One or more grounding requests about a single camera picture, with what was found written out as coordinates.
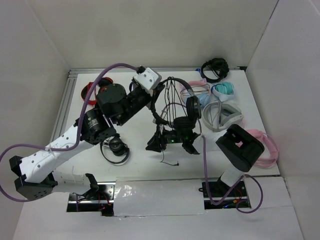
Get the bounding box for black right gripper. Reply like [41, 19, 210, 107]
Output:
[146, 124, 185, 152]

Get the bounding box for black wired headphones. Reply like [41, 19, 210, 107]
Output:
[151, 76, 202, 130]

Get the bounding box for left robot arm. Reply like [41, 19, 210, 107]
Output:
[9, 82, 164, 202]

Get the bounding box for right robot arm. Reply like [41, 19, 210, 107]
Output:
[145, 123, 265, 196]

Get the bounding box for pink blue cat-ear headphones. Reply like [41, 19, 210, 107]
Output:
[180, 78, 211, 109]

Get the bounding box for grey headphones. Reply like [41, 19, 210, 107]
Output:
[202, 100, 244, 133]

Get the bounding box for red and black headphones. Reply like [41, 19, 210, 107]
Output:
[80, 77, 113, 106]

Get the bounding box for black headphones in corner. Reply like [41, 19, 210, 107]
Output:
[200, 57, 230, 84]

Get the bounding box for teal and white headphones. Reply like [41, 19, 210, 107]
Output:
[210, 82, 235, 102]

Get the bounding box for white foil-covered panel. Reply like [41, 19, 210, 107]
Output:
[113, 179, 205, 217]

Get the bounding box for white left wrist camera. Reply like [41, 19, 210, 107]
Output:
[133, 65, 162, 96]

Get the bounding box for black headphones with wrapped cord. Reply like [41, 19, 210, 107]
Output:
[99, 133, 130, 165]

